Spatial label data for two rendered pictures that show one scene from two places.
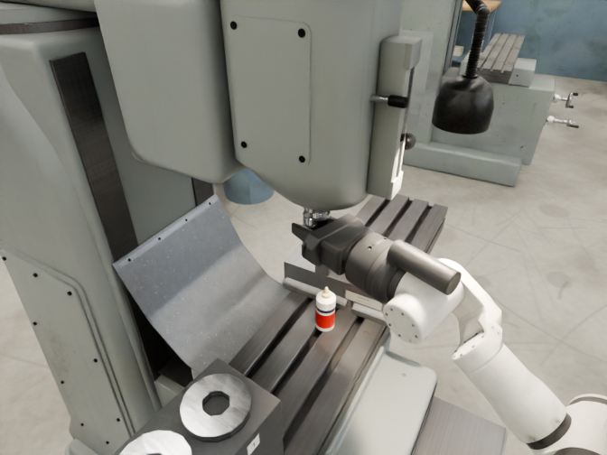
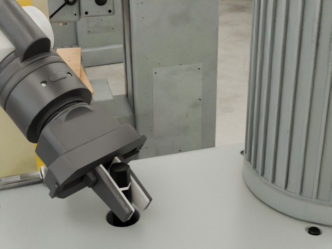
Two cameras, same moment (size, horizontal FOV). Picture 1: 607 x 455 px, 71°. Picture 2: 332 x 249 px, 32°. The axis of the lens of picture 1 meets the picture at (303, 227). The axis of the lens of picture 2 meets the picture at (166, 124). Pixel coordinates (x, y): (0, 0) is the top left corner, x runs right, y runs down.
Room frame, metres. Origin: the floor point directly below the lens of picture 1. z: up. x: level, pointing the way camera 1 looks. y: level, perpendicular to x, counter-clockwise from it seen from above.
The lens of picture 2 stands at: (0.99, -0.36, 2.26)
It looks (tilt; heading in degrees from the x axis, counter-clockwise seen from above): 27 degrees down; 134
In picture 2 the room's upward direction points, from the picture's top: 1 degrees counter-clockwise
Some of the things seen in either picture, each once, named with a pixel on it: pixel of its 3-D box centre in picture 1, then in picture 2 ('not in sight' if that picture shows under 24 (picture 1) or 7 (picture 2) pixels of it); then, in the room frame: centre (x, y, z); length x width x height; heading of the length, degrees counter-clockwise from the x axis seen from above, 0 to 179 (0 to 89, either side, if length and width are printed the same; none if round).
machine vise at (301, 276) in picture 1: (362, 273); not in sight; (0.74, -0.13, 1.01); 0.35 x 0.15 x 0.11; 62
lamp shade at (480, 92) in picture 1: (464, 99); not in sight; (0.54, -0.20, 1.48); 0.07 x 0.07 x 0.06
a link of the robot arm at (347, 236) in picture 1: (355, 254); not in sight; (0.53, -0.08, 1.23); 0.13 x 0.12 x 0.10; 131
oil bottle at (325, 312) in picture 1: (325, 306); not in sight; (0.63, -0.05, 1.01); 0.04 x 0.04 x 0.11
